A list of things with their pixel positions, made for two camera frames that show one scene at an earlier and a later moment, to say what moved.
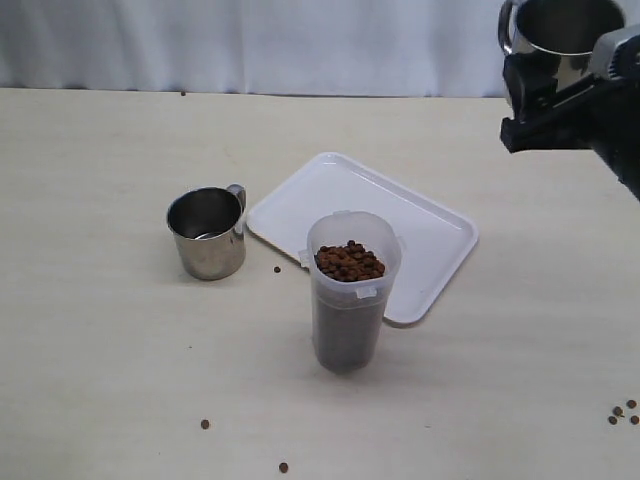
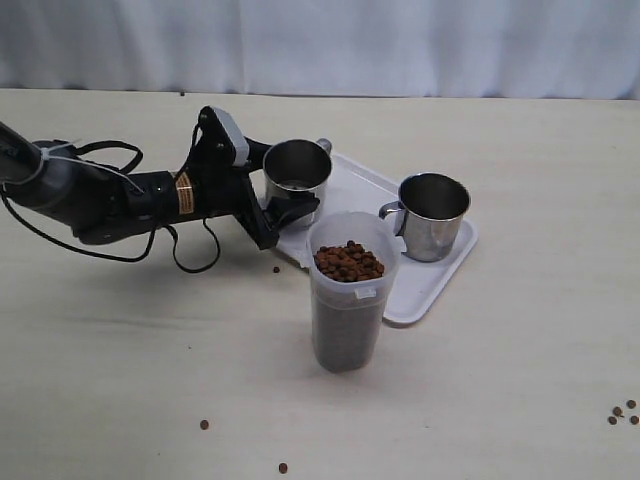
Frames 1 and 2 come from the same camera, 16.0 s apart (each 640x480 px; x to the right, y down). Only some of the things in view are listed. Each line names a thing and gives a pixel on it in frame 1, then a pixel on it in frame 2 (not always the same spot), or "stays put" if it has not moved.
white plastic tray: (433, 240) stays put
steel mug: (567, 29) → (433, 206)
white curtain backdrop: (254, 47) stays put
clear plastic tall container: (354, 258) stays put
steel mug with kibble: (207, 223) → (298, 165)
